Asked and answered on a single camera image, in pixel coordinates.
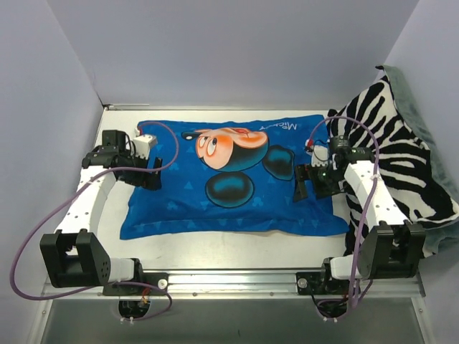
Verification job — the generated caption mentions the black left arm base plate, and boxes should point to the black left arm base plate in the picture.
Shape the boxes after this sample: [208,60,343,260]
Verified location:
[102,272,169,297]

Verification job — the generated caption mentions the aluminium front rail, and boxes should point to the aluminium front rail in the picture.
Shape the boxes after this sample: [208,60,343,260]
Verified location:
[39,267,426,301]

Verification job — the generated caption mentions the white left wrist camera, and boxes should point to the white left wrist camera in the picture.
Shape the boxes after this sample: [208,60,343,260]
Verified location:
[133,134,158,160]

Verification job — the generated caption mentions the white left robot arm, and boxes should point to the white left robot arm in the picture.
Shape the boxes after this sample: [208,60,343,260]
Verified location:
[39,130,162,295]

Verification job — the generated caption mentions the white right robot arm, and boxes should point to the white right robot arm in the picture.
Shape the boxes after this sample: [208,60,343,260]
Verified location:
[293,135,425,293]

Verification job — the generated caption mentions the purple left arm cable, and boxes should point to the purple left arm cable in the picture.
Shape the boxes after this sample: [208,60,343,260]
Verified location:
[9,120,180,322]

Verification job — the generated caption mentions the yellow pillowcase with blue lining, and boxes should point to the yellow pillowcase with blue lining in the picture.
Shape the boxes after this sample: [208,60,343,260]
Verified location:
[120,115,348,240]

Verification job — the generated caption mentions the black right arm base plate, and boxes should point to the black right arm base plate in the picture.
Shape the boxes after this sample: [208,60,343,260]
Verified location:
[295,272,349,296]

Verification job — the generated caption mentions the zebra striped blanket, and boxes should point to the zebra striped blanket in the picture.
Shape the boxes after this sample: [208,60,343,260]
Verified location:
[323,74,459,259]

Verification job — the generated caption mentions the grey green towel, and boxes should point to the grey green towel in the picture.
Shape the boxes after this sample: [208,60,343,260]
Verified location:
[377,65,458,255]

